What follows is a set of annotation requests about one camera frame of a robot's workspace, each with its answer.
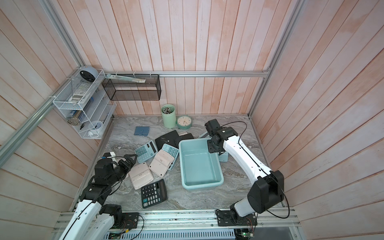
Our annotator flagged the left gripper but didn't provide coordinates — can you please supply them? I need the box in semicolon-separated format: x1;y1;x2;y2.
107;154;138;186

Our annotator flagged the pink calculator face down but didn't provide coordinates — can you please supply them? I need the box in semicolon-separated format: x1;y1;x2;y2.
149;150;175;178
129;163;154;190

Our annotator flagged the mint green storage box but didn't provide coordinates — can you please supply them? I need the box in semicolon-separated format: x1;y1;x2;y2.
179;138;224;191

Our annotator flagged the black calculator front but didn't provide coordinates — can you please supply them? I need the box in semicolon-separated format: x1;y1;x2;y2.
141;179;168;209

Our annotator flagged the small teal calculator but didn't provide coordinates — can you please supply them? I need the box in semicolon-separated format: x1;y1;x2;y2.
162;144;179;170

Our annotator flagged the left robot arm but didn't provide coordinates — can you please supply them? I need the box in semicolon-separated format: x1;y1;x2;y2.
60;154;139;240

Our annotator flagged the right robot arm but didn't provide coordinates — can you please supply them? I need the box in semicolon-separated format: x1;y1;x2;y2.
205;121;285;219

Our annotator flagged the teal calculator left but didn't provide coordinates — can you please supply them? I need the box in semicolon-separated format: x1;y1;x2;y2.
135;141;158;164

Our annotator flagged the large teal calculator right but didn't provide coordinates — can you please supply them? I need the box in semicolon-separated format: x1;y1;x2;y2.
198;131;229;163

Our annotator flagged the black calculator face down small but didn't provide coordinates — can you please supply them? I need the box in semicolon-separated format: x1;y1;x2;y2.
175;133;194;148

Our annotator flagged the pink calculator back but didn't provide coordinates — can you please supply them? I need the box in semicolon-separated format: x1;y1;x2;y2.
178;131;188;136

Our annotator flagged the black calculator face down large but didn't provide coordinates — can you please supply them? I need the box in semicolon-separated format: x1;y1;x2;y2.
155;130;179;150

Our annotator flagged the green pen cup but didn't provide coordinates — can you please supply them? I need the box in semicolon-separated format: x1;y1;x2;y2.
161;104;176;129

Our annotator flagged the ruler on basket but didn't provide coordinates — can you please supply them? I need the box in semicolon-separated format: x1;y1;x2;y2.
106;74;146;84

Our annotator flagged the grey round speaker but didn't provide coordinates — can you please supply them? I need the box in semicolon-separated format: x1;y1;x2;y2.
80;66;99;83

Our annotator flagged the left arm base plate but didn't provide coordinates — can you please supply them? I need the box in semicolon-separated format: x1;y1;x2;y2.
96;212;140;230

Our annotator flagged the white wire shelf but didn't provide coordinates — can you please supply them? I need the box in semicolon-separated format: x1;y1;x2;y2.
53;68;117;140

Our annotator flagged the black wire basket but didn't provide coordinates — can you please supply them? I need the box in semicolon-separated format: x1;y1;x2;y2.
102;74;162;101

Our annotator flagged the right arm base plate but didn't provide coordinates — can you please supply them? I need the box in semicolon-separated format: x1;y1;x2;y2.
215;209;258;227

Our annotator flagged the aluminium front rail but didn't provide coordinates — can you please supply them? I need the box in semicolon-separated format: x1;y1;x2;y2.
52;206;302;233

